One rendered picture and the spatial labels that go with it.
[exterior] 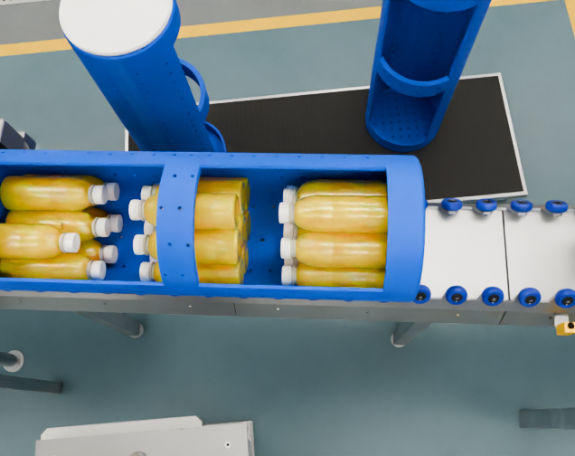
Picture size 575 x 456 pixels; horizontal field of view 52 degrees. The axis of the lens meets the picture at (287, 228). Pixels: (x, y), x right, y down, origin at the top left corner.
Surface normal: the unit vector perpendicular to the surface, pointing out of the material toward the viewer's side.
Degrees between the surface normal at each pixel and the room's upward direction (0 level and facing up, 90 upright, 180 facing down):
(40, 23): 0
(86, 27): 0
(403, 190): 10
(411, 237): 24
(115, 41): 0
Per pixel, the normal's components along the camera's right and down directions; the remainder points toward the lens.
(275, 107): -0.05, -0.31
